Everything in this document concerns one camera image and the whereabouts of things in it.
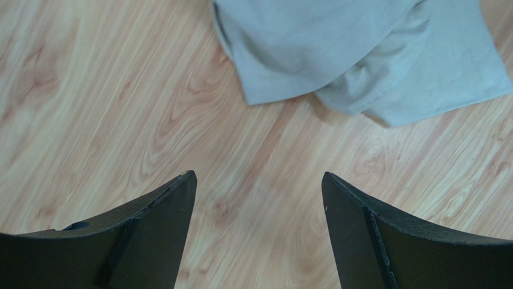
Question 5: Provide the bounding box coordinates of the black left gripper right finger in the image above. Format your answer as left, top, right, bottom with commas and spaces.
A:
322, 172, 512, 288

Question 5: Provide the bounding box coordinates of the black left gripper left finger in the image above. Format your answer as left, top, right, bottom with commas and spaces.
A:
1, 170, 197, 288

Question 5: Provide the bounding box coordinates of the beige t-shirt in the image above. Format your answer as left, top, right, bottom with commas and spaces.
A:
210, 1, 512, 126

